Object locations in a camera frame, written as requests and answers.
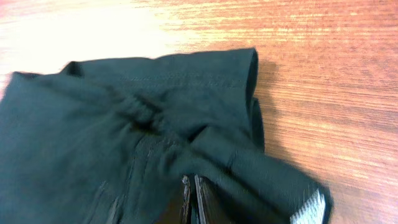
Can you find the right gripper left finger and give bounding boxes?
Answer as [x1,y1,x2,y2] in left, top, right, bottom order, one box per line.
[155,174,192,224]

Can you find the black shorts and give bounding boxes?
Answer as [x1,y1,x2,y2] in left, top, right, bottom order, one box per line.
[1,49,333,223]

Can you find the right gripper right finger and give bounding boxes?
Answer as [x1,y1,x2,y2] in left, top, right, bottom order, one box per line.
[195,175,234,224]

